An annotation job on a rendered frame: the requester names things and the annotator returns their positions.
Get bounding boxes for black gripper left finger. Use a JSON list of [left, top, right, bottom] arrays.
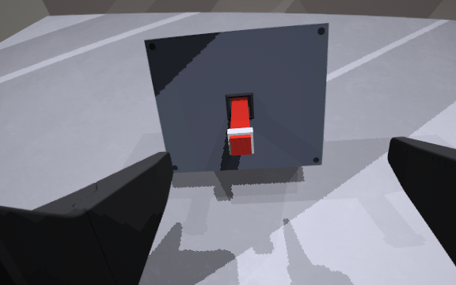
[[0, 151, 173, 285]]

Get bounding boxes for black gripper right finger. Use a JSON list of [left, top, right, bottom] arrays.
[[387, 136, 456, 266]]

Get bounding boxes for dark red square peg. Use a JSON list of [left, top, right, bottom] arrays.
[[227, 97, 254, 156]]

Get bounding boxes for grey sloped panel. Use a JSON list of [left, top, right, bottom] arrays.
[[144, 23, 329, 173]]

